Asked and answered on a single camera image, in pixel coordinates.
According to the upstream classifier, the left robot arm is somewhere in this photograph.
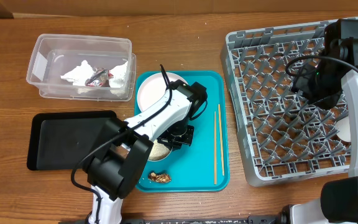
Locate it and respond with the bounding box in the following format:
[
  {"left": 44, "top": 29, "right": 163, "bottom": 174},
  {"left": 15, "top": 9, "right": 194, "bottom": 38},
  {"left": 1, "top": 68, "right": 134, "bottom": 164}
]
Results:
[{"left": 80, "top": 80, "right": 208, "bottom": 223}]

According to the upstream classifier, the right wooden chopstick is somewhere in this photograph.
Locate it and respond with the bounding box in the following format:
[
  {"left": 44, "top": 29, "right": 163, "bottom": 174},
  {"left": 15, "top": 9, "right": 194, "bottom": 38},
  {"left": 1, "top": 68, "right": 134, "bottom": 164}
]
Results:
[{"left": 218, "top": 104, "right": 225, "bottom": 176}]

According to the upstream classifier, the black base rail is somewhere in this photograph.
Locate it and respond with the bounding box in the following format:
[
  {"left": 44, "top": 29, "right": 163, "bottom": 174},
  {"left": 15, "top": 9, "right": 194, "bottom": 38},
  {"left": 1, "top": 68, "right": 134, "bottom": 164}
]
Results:
[{"left": 121, "top": 205, "right": 293, "bottom": 224}]

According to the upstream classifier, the teal plastic tray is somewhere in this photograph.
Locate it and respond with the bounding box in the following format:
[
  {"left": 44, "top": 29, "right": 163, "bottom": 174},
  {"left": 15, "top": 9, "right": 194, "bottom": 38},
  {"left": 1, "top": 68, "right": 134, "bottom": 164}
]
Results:
[{"left": 136, "top": 70, "right": 230, "bottom": 193}]

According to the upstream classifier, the red foil wrapper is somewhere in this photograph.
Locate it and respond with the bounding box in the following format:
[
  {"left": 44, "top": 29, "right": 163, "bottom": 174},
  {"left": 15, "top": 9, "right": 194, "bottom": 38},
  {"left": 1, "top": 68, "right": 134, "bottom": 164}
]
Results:
[{"left": 85, "top": 68, "right": 113, "bottom": 86}]

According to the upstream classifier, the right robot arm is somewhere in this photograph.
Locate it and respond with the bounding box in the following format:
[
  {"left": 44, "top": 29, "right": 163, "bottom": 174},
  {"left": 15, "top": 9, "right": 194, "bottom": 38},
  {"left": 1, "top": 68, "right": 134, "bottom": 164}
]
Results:
[{"left": 282, "top": 38, "right": 358, "bottom": 223}]

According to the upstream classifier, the black tray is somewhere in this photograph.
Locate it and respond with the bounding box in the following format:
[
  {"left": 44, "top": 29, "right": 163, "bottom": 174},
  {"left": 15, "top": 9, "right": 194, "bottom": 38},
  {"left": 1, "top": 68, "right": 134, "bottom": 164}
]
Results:
[{"left": 27, "top": 111, "right": 116, "bottom": 170}]

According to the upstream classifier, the white napkin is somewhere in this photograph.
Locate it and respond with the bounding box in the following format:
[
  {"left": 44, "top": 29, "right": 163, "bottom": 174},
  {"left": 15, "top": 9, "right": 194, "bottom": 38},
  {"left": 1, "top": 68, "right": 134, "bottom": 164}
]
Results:
[{"left": 60, "top": 60, "right": 130, "bottom": 95}]

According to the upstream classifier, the clear plastic bin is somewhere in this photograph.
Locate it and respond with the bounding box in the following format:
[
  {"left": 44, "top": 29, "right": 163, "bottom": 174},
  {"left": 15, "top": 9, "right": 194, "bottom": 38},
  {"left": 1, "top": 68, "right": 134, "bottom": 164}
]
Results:
[{"left": 26, "top": 34, "right": 136, "bottom": 101}]

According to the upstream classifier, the brown food scrap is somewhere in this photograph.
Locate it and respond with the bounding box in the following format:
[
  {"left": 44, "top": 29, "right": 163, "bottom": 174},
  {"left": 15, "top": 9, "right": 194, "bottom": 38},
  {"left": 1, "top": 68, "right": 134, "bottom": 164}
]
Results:
[{"left": 148, "top": 172, "right": 172, "bottom": 184}]

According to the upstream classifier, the large pink plate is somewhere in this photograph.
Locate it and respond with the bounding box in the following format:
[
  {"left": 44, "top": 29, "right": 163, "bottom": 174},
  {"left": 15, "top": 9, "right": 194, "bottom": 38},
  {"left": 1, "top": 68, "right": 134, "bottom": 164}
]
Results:
[{"left": 136, "top": 72, "right": 183, "bottom": 113}]

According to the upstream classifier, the grey dish rack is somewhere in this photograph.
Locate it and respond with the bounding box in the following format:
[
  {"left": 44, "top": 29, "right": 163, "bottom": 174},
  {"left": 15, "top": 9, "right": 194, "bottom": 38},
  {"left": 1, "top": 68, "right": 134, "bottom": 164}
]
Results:
[{"left": 221, "top": 17, "right": 358, "bottom": 187}]

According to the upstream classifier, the small white cup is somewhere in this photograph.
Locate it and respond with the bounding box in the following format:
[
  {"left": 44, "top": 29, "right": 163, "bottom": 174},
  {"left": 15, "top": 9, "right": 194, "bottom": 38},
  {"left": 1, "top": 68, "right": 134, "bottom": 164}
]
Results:
[{"left": 335, "top": 116, "right": 351, "bottom": 142}]

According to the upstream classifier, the grey bowl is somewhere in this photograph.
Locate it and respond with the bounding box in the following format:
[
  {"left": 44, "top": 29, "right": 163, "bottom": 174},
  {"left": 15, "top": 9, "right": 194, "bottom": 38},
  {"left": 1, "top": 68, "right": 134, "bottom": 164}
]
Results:
[{"left": 148, "top": 140, "right": 171, "bottom": 161}]

